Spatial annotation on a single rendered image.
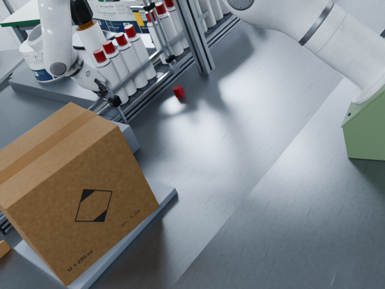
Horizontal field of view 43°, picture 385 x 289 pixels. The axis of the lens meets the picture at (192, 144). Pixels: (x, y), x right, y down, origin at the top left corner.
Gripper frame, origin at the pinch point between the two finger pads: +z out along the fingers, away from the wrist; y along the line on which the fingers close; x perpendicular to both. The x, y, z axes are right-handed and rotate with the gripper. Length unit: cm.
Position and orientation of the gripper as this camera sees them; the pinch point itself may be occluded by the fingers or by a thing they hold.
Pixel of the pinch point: (104, 94)
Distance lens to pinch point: 169.1
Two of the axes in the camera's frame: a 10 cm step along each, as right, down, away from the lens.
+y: -7.3, -2.0, 6.5
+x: -4.7, 8.4, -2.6
